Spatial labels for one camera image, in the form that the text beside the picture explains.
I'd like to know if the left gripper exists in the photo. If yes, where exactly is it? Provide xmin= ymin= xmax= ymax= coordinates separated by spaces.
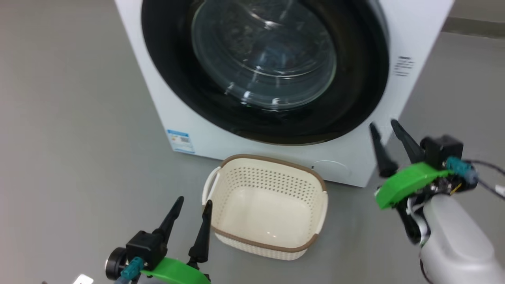
xmin=105 ymin=196 xmax=213 ymax=284

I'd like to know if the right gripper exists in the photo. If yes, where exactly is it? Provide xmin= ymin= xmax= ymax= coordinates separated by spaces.
xmin=369 ymin=119 xmax=478 ymax=245

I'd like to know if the glass washing machine door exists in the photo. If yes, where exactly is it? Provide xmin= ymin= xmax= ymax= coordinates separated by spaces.
xmin=141 ymin=0 xmax=390 ymax=146

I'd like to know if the white front-load washing machine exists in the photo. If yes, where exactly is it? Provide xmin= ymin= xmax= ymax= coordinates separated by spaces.
xmin=114 ymin=0 xmax=456 ymax=188

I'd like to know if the round drain filter cover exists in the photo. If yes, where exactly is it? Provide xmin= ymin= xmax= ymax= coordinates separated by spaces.
xmin=312 ymin=160 xmax=352 ymax=180

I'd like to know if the cream perforated laundry basket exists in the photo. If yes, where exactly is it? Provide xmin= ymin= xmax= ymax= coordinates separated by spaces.
xmin=202 ymin=154 xmax=329 ymax=261

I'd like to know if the printed text label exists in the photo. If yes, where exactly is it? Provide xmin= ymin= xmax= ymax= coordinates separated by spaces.
xmin=394 ymin=56 xmax=415 ymax=77

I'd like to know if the blue energy label sticker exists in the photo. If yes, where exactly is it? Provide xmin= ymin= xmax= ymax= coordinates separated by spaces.
xmin=166 ymin=129 xmax=196 ymax=153

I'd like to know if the grey-brown baseboard strip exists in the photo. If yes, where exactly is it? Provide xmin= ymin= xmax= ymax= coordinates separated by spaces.
xmin=442 ymin=17 xmax=505 ymax=39

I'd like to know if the teal right gripper cable connector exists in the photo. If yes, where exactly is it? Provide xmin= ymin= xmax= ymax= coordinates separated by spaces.
xmin=446 ymin=157 xmax=479 ymax=184

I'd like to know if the teal gripper cable connector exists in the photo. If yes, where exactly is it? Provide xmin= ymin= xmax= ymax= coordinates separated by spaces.
xmin=446 ymin=157 xmax=479 ymax=184
xmin=120 ymin=256 xmax=143 ymax=282

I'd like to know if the teal left gripper cable connector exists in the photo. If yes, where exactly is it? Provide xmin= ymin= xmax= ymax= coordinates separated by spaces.
xmin=120 ymin=256 xmax=143 ymax=282

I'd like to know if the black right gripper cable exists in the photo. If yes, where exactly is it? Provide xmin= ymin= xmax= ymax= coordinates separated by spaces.
xmin=464 ymin=159 xmax=505 ymax=198

